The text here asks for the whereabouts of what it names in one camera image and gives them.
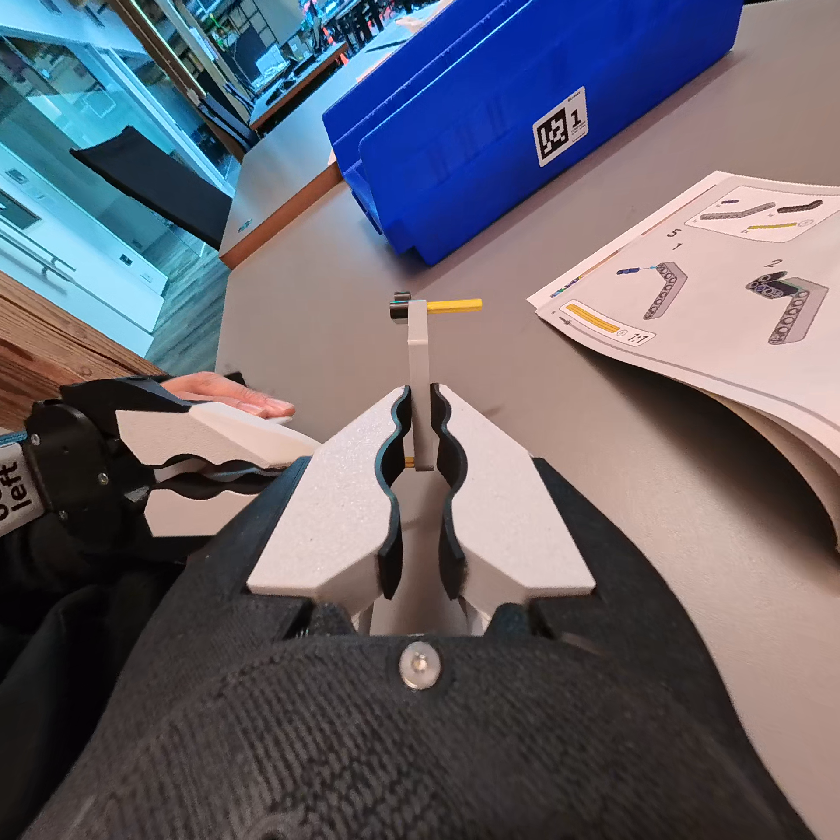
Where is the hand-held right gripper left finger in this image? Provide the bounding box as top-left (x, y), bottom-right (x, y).
top-left (247, 385), bottom-right (412, 634)

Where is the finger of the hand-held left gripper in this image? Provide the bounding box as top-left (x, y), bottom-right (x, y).
top-left (115, 400), bottom-right (324, 479)
top-left (144, 474), bottom-right (290, 539)

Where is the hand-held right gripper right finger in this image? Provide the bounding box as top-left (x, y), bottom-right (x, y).
top-left (430, 383), bottom-right (597, 634)

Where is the grey angled toy beam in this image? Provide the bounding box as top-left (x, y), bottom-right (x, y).
top-left (407, 298), bottom-right (435, 472)

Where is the grey desk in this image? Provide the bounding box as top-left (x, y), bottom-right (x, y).
top-left (215, 0), bottom-right (840, 840)

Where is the person's left hand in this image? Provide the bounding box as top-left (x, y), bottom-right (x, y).
top-left (164, 371), bottom-right (298, 421)

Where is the grey table wooden edge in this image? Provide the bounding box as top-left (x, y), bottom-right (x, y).
top-left (218, 79), bottom-right (395, 270)

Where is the black highback chair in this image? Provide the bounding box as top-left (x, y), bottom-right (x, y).
top-left (69, 125), bottom-right (234, 250)

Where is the open instruction booklet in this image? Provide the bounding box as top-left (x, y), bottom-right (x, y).
top-left (527, 171), bottom-right (840, 552)

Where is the long wooden table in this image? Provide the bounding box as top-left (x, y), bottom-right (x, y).
top-left (248, 38), bottom-right (350, 132)

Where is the blue plastic bin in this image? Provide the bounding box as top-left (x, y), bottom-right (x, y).
top-left (322, 0), bottom-right (746, 266)

